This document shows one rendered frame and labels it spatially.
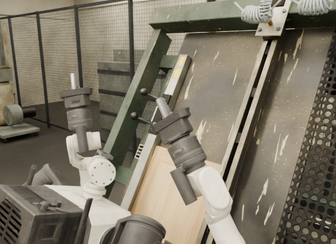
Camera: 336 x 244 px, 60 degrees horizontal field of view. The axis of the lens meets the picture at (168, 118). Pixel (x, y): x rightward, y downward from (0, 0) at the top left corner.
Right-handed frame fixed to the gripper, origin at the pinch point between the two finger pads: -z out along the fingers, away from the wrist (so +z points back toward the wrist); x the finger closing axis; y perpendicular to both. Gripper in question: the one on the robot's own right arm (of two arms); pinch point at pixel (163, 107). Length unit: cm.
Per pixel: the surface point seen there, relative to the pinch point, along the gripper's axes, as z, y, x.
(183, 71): -24, 56, 9
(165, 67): -36, 67, 21
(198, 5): -49, 61, -12
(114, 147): -8, 43, 56
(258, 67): -4.4, 43.8, -22.7
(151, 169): 11, 38, 38
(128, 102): -26, 52, 42
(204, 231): 39.3, 20.3, 17.2
